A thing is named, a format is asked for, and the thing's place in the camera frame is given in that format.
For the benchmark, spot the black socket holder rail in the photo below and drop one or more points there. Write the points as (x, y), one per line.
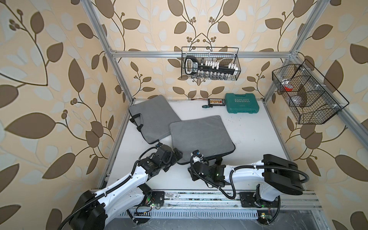
(194, 66)

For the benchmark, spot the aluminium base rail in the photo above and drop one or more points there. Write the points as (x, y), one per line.
(203, 204)

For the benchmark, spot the black wire basket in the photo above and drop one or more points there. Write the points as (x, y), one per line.
(315, 98)
(224, 56)

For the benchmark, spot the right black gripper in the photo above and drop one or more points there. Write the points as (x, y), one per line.
(194, 177)

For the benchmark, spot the right black wire basket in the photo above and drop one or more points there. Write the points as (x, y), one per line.
(315, 98)

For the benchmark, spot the black screwdriver bit set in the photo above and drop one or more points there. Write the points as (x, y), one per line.
(214, 102)

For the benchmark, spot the green plastic tool case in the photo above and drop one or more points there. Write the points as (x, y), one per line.
(241, 103)

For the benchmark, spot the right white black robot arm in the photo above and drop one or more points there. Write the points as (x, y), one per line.
(274, 176)

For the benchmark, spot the aluminium frame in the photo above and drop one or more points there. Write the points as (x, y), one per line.
(147, 37)

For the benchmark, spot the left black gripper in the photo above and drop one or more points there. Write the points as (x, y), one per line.
(174, 159)

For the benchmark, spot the grey laptop bag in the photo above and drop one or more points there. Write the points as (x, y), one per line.
(152, 118)
(208, 135)

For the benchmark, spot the red item in basket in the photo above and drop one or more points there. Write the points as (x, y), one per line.
(287, 86)

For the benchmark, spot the back black wire basket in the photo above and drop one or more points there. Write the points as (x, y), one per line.
(224, 56)

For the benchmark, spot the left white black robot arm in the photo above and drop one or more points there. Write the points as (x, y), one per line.
(94, 210)

